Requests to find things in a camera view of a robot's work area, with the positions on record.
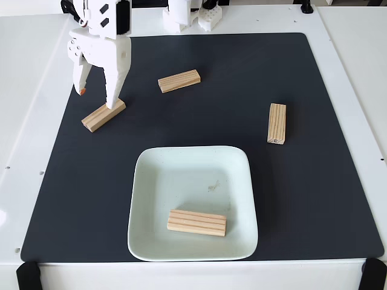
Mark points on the grooved wooden block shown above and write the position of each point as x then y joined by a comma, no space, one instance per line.
196,223
96,118
179,80
277,123

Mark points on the pale green square plate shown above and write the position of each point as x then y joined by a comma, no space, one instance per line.
193,181

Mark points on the black clamp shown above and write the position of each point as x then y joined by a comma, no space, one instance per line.
306,6
210,3
67,7

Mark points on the black table mat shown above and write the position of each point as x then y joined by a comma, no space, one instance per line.
90,181

